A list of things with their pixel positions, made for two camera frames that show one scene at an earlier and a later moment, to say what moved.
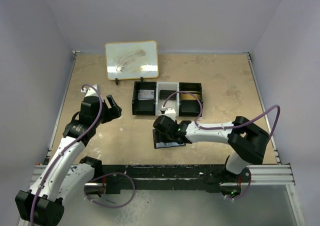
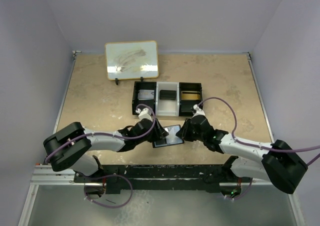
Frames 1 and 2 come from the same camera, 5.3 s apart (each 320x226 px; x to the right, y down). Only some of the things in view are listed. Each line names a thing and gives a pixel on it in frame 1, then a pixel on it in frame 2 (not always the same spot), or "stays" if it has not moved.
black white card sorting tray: [148, 98] stays
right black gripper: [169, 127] -> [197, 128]
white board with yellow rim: [131, 60] stays
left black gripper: [112, 113] -> [159, 133]
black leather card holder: [160, 141] stays
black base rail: [169, 177] stays
